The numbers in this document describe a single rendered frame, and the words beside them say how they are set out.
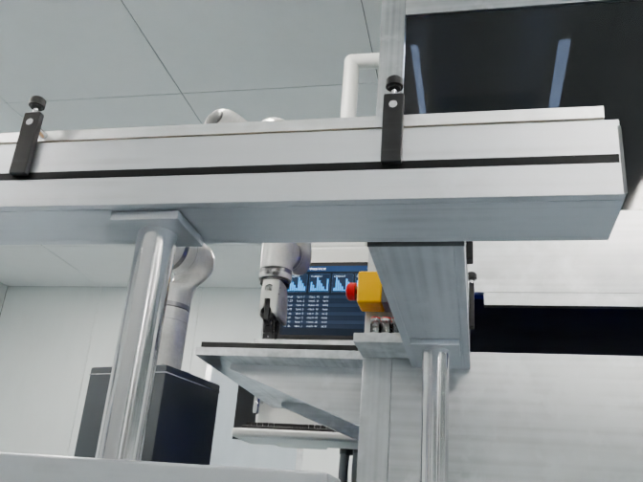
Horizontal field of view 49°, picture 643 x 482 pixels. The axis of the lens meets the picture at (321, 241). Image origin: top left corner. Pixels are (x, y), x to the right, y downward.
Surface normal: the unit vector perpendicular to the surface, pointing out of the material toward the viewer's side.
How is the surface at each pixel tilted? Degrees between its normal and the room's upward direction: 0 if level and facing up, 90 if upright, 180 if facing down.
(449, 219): 180
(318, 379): 90
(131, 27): 180
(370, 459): 90
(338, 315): 90
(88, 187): 90
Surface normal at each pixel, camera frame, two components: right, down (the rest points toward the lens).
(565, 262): -0.20, -0.39
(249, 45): -0.07, 0.92
